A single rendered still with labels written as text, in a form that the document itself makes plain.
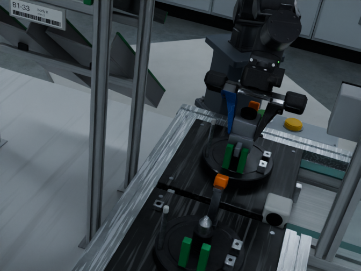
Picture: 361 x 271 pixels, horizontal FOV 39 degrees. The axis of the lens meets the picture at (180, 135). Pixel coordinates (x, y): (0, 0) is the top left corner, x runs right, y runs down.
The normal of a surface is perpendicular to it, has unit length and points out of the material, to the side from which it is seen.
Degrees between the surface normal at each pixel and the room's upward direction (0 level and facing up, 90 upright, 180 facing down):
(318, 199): 0
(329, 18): 90
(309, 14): 90
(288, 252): 0
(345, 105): 90
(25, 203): 0
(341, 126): 90
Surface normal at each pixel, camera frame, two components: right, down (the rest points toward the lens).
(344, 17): -0.32, 0.51
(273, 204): 0.13, -0.81
